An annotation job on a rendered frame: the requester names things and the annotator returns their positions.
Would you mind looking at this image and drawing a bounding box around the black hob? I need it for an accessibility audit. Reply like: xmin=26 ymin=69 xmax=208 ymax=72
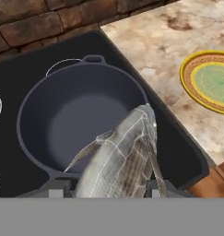
xmin=0 ymin=29 xmax=210 ymax=199

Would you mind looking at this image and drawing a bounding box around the yellow green plate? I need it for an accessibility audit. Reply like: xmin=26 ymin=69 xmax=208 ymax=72
xmin=179 ymin=50 xmax=224 ymax=116

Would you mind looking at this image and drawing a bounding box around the dark grey cooking pot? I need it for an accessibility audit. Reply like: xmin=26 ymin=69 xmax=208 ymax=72
xmin=16 ymin=54 xmax=149 ymax=181

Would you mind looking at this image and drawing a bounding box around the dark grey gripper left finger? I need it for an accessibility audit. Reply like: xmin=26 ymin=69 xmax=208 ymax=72
xmin=17 ymin=179 xmax=77 ymax=199

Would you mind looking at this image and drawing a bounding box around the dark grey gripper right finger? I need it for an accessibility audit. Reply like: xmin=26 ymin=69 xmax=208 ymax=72
xmin=146 ymin=179 xmax=195 ymax=199

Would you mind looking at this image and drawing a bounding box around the grey frozen fish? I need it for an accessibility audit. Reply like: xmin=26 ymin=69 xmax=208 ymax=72
xmin=63 ymin=102 xmax=170 ymax=199

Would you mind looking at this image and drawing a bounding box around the brown wooden cupboard front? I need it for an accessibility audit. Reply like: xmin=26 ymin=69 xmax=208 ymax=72
xmin=186 ymin=159 xmax=224 ymax=199

